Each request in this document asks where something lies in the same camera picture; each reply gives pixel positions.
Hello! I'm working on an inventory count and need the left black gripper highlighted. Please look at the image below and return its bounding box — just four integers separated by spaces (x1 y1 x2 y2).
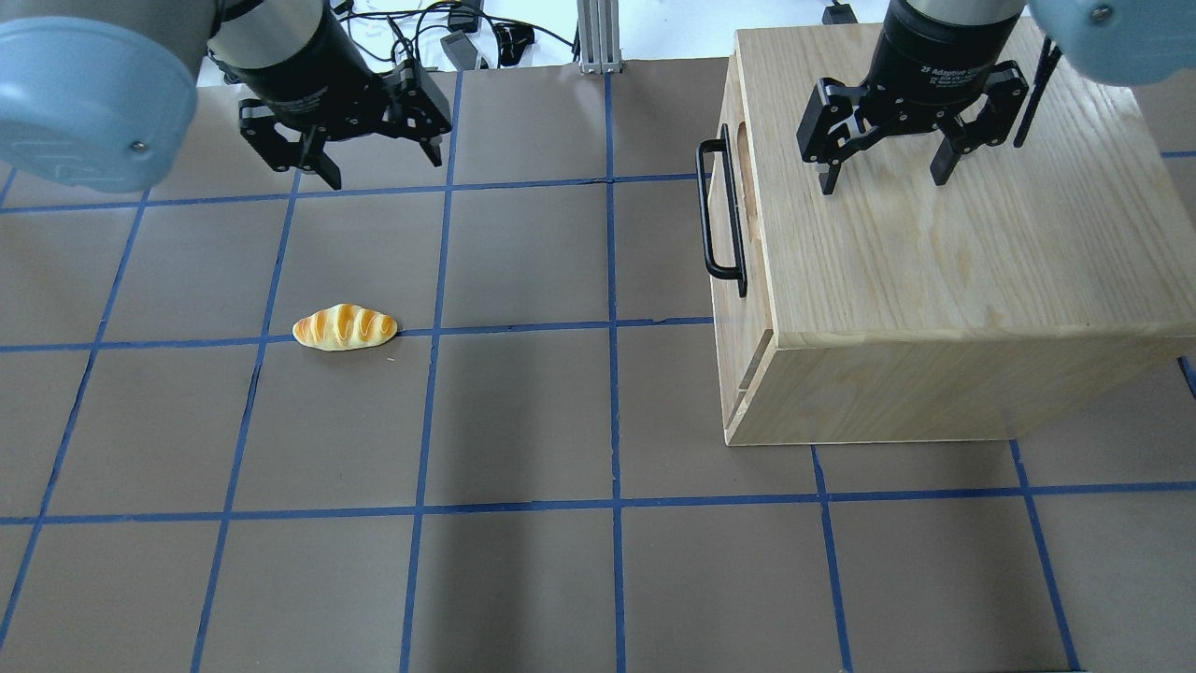
208 5 452 191

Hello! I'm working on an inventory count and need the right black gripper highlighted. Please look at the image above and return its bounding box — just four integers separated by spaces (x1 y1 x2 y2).
797 1 1029 195

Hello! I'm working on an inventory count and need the black drawer handle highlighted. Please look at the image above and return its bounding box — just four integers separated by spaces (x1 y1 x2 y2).
695 124 749 299

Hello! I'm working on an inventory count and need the wooden drawer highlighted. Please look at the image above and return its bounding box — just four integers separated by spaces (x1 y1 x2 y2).
704 55 773 434

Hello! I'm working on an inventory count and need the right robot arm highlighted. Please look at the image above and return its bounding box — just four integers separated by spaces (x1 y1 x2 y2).
797 1 1195 195

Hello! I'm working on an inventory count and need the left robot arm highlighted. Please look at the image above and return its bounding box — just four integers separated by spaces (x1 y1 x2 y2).
1 1 451 194

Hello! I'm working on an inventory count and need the wooden drawer cabinet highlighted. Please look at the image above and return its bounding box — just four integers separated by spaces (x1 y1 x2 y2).
712 24 1195 446

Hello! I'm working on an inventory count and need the toy bread roll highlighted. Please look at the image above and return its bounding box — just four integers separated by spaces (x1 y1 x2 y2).
292 302 399 351

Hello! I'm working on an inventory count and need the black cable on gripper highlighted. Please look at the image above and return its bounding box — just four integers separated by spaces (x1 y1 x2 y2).
1012 37 1063 149

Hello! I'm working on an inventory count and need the aluminium frame post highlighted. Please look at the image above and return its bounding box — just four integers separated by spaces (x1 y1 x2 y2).
576 0 624 74

